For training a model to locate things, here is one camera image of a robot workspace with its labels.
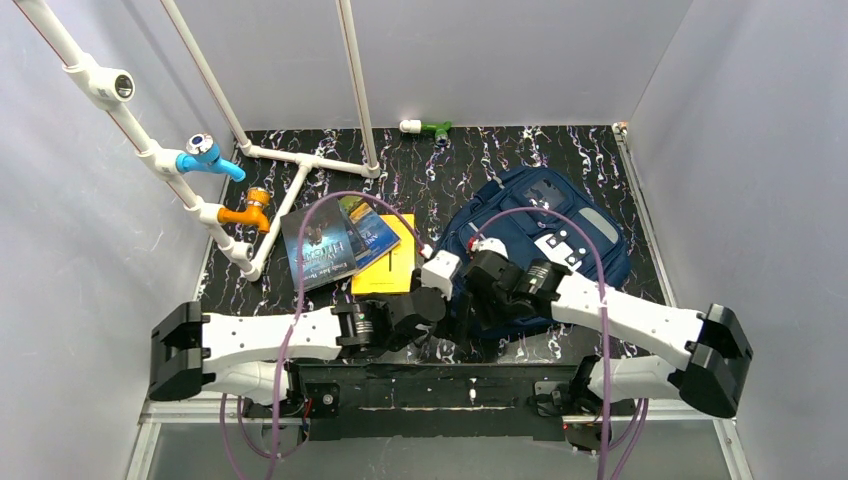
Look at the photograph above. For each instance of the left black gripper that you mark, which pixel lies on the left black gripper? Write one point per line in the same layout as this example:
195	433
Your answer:
447	324

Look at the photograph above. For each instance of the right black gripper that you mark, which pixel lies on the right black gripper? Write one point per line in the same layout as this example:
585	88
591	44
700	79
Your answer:
478	304

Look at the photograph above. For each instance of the navy blue backpack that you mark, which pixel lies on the navy blue backpack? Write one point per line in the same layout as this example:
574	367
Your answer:
532	235

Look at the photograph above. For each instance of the dark blue hardcover book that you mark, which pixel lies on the dark blue hardcover book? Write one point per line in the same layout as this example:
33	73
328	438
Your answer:
327	254

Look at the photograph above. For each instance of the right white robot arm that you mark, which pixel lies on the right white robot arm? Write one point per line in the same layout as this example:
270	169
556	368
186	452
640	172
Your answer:
699	357

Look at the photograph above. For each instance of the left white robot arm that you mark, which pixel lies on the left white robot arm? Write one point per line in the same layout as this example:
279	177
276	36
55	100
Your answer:
194	351

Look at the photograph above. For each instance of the yellow notebook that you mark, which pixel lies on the yellow notebook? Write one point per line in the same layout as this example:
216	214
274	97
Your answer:
392	273

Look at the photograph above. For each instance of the blue orange paperback book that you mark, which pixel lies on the blue orange paperback book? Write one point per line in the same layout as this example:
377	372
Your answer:
378	237

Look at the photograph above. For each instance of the green white pipe fitting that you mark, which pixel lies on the green white pipe fitting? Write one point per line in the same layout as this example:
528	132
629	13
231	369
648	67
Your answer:
439	131

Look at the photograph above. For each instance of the orange plastic tap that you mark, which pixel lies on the orange plastic tap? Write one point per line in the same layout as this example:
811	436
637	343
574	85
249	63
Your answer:
256	200

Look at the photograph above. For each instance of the blue plastic tap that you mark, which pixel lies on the blue plastic tap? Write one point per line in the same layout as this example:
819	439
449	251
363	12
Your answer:
202	154

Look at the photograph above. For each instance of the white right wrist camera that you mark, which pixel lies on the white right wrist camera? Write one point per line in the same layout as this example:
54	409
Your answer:
478	245

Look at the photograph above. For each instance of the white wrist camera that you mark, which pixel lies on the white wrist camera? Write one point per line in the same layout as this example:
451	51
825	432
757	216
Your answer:
439	270
478	245

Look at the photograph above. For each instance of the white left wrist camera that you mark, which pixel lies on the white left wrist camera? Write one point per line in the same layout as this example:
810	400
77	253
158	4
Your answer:
439	270

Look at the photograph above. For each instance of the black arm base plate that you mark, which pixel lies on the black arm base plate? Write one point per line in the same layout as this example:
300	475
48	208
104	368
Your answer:
375	400

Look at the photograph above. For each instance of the aluminium rail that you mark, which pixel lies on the aluminium rail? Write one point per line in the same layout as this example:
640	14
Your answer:
193	440

